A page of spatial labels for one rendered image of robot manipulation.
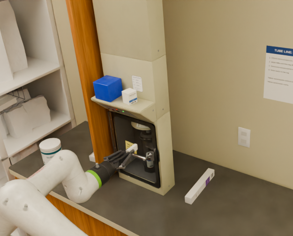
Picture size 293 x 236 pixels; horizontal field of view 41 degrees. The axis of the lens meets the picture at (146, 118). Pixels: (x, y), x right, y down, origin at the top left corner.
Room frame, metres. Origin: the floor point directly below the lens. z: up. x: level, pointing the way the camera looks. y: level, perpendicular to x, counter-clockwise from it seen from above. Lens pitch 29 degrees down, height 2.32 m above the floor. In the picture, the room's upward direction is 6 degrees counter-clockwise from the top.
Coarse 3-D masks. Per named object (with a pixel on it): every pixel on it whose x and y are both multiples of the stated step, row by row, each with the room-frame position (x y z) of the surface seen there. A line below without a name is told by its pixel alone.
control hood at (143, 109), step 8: (120, 96) 1.74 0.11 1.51; (104, 104) 1.73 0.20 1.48; (112, 104) 1.67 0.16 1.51; (120, 104) 1.66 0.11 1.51; (136, 104) 1.64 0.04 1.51; (144, 104) 1.63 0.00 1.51; (152, 104) 1.63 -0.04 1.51; (136, 112) 1.58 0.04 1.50; (144, 112) 1.58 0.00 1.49; (152, 112) 1.62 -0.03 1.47; (152, 120) 1.62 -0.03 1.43
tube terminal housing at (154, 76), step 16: (112, 64) 1.81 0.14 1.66; (128, 64) 1.74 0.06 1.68; (144, 64) 1.67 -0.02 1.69; (160, 64) 1.69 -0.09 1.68; (128, 80) 1.74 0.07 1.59; (144, 80) 1.68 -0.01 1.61; (160, 80) 1.69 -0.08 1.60; (144, 96) 1.69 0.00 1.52; (160, 96) 1.68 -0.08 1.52; (160, 112) 1.67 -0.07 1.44; (160, 128) 1.66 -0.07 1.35; (160, 144) 1.65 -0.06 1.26; (160, 160) 1.65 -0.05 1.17; (128, 176) 1.80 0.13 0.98; (160, 176) 1.65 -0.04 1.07; (160, 192) 1.66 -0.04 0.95
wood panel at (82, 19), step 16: (80, 0) 1.86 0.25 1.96; (80, 16) 1.85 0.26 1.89; (80, 32) 1.84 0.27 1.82; (96, 32) 1.92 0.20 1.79; (80, 48) 1.83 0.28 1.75; (96, 48) 1.90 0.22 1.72; (80, 64) 1.82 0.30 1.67; (96, 64) 1.89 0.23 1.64; (80, 80) 1.83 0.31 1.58; (96, 112) 1.85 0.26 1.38; (96, 128) 1.83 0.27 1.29; (96, 144) 1.82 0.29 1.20; (112, 144) 1.91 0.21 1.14; (96, 160) 1.83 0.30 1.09
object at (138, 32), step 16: (96, 0) 1.83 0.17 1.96; (112, 0) 1.77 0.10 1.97; (128, 0) 1.71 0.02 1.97; (144, 0) 1.65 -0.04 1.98; (160, 0) 1.72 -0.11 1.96; (96, 16) 1.84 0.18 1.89; (112, 16) 1.78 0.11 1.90; (128, 16) 1.72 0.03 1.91; (144, 16) 1.66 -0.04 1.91; (160, 16) 1.71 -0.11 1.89; (112, 32) 1.79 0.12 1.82; (128, 32) 1.72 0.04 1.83; (144, 32) 1.66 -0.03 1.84; (160, 32) 1.71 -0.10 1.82; (112, 48) 1.80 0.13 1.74; (128, 48) 1.73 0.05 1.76; (144, 48) 1.67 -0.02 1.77; (160, 48) 1.70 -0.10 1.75
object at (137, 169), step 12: (120, 120) 1.79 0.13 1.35; (132, 120) 1.73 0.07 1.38; (120, 132) 1.79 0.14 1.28; (132, 132) 1.74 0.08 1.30; (144, 132) 1.68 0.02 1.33; (120, 144) 1.80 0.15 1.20; (144, 144) 1.69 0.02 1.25; (156, 144) 1.64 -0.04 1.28; (132, 156) 1.75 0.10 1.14; (144, 156) 1.69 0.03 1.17; (156, 156) 1.64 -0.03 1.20; (132, 168) 1.76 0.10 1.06; (144, 168) 1.70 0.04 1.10; (156, 168) 1.65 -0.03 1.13; (144, 180) 1.71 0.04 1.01; (156, 180) 1.65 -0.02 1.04
